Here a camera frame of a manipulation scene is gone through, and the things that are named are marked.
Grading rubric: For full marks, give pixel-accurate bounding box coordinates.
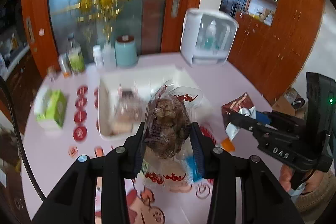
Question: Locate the red white chip bag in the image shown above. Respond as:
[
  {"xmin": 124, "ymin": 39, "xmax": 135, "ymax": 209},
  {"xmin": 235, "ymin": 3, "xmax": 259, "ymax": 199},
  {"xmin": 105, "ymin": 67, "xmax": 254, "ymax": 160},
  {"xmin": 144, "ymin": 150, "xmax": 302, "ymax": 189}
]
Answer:
[{"xmin": 221, "ymin": 93, "xmax": 256, "ymax": 129}]

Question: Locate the brown nut cluster packet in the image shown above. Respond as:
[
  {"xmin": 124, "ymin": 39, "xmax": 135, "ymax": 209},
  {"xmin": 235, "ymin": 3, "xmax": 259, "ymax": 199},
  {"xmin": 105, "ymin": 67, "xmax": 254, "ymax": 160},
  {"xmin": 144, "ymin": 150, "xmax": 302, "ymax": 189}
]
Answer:
[{"xmin": 142, "ymin": 81, "xmax": 203, "ymax": 161}]

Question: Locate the clear brown text snack bag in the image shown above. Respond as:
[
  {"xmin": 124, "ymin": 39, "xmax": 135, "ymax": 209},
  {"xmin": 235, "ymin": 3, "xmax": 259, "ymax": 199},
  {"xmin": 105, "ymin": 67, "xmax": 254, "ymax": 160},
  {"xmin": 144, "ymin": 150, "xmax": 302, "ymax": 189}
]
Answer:
[{"xmin": 110, "ymin": 98, "xmax": 145, "ymax": 135}]

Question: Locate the dark chocolate snack packet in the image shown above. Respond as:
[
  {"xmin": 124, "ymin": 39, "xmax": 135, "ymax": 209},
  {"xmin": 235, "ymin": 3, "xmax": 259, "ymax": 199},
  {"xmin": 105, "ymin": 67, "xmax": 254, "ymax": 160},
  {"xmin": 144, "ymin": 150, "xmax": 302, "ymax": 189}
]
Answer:
[{"xmin": 120, "ymin": 90, "xmax": 136, "ymax": 100}]

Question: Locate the white orange snack stick packet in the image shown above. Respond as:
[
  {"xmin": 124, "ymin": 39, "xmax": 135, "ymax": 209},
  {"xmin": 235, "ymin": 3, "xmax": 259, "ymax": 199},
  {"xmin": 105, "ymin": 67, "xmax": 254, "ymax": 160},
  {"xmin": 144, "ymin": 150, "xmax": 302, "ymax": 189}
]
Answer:
[{"xmin": 220, "ymin": 123, "xmax": 240, "ymax": 152}]

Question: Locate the clear bag rice crisp snack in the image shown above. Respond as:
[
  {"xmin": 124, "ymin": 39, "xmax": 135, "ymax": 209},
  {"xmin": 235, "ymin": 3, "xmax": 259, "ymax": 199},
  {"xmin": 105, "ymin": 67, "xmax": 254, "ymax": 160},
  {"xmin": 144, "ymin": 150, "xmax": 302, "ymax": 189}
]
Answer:
[{"xmin": 141, "ymin": 148, "xmax": 193, "ymax": 192}]

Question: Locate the person right hand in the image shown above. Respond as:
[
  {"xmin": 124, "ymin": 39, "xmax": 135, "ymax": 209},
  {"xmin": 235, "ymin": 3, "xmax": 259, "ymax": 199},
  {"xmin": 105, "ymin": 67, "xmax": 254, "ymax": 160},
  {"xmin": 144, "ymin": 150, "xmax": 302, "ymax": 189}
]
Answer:
[{"xmin": 279, "ymin": 164, "xmax": 324, "ymax": 194}]

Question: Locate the cardboard box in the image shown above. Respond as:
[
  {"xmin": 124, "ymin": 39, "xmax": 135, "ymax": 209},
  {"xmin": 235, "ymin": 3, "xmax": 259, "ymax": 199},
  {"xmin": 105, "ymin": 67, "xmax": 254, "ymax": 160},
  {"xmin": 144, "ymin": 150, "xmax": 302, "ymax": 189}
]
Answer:
[{"xmin": 272, "ymin": 88, "xmax": 306, "ymax": 119}]

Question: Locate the blue white snack packet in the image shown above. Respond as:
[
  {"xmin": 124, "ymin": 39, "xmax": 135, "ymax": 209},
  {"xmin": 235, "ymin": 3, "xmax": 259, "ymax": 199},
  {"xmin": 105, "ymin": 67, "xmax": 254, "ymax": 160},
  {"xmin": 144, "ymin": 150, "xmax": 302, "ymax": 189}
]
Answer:
[{"xmin": 185, "ymin": 156, "xmax": 202, "ymax": 183}]

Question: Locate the pink cartoon tablecloth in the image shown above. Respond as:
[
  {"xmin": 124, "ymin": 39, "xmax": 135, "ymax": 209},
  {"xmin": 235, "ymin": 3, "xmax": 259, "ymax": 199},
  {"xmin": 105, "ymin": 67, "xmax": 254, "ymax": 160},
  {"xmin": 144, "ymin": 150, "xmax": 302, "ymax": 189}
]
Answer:
[{"xmin": 24, "ymin": 53, "xmax": 271, "ymax": 223}]

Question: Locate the white cosmetic storage cabinet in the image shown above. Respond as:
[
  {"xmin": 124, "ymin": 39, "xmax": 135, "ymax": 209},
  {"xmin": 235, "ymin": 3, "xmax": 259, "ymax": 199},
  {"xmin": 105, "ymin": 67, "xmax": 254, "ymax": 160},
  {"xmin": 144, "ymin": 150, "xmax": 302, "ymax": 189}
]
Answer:
[{"xmin": 180, "ymin": 8, "xmax": 239, "ymax": 66}]

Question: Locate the green tissue box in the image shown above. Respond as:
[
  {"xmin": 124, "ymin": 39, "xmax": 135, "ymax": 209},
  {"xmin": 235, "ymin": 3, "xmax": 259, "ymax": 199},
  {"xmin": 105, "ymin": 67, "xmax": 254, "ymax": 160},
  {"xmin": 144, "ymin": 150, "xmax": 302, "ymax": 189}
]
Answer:
[{"xmin": 33, "ymin": 86, "xmax": 67, "ymax": 130}]

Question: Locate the white plastic storage bin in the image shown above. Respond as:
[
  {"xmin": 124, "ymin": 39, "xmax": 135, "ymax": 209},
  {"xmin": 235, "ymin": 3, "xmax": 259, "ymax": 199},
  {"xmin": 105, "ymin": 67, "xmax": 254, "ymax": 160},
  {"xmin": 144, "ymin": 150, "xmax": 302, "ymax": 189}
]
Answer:
[{"xmin": 97, "ymin": 65, "xmax": 211, "ymax": 141}]

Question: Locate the tiny glass jar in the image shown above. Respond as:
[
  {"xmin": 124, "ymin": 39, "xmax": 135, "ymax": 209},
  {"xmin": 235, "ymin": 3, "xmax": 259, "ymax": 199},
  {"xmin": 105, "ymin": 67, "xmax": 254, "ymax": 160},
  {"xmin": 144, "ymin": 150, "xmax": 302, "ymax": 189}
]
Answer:
[{"xmin": 47, "ymin": 66, "xmax": 57, "ymax": 82}]

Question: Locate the teal canister brown lid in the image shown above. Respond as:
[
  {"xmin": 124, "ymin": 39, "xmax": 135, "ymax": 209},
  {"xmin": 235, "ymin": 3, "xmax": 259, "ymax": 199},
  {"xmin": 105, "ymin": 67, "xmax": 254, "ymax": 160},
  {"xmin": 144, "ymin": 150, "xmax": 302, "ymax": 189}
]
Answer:
[{"xmin": 114, "ymin": 35, "xmax": 138, "ymax": 68}]

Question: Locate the orange capped small jar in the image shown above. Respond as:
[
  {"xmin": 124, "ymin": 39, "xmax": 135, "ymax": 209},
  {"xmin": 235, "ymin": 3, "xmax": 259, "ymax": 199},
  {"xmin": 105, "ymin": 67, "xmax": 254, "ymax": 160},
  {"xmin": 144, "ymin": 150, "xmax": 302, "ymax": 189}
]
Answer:
[{"xmin": 58, "ymin": 53, "xmax": 72, "ymax": 78}]

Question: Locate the clear bottle green label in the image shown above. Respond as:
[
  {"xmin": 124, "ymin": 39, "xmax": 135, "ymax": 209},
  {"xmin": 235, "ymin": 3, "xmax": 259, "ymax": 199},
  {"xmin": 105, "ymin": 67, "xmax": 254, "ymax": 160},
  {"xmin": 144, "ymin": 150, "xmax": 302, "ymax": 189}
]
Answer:
[{"xmin": 67, "ymin": 34, "xmax": 85, "ymax": 74}]

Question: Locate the white squeeze bottle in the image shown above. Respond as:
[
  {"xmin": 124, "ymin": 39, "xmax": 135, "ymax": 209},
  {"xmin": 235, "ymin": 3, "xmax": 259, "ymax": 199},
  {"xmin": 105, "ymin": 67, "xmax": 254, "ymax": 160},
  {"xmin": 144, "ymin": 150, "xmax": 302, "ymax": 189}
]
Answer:
[{"xmin": 102, "ymin": 43, "xmax": 117, "ymax": 70}]

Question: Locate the small white pill bottle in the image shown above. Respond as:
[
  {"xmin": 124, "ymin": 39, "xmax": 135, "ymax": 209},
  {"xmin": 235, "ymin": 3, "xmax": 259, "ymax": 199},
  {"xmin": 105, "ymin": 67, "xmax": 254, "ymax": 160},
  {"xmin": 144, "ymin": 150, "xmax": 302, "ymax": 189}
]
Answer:
[{"xmin": 93, "ymin": 45, "xmax": 104, "ymax": 68}]

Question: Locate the black cable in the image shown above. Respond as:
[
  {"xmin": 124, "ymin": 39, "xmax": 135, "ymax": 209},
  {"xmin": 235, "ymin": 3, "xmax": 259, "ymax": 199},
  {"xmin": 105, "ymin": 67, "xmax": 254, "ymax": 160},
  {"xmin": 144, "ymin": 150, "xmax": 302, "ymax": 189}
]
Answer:
[{"xmin": 0, "ymin": 77, "xmax": 48, "ymax": 202}]

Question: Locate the wooden wall cabinet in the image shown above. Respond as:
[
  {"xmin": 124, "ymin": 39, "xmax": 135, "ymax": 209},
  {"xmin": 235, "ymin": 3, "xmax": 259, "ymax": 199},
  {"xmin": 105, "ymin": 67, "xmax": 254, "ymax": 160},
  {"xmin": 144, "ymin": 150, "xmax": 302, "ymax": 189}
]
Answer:
[{"xmin": 228, "ymin": 0, "xmax": 325, "ymax": 104}]

